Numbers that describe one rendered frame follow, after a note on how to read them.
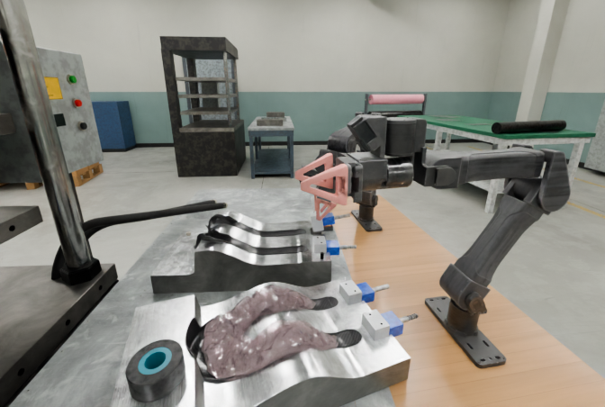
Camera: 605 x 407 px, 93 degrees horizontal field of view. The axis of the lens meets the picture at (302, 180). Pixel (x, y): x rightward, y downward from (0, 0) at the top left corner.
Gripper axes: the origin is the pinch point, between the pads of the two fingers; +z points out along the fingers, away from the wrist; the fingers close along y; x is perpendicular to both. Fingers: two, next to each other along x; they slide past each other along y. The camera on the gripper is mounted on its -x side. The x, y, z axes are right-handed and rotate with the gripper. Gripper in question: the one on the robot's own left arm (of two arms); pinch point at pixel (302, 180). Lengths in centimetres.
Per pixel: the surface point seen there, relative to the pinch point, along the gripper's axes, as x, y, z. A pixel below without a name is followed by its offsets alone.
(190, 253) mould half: 33, -35, 30
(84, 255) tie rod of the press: 31, -39, 62
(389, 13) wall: -171, -645, -317
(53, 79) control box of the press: -20, -62, 70
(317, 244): 28.0, -24.4, -7.7
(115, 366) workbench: 38, -3, 40
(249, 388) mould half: 31.2, 12.0, 11.8
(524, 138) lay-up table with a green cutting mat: 41, -205, -268
